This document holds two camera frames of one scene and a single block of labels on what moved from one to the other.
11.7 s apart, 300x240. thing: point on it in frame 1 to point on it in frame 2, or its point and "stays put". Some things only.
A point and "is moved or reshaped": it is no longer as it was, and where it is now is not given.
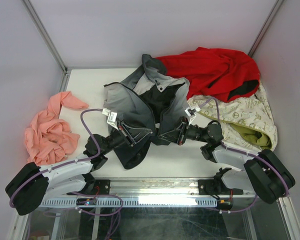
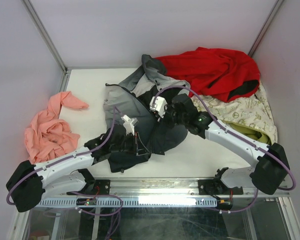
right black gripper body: x=193 y=132 to x=172 y=118
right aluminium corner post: x=265 y=28 stays put
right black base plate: x=216 y=186 stays put
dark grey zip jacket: x=149 y=99 is moved or reshaped
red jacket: x=210 y=72 stays put
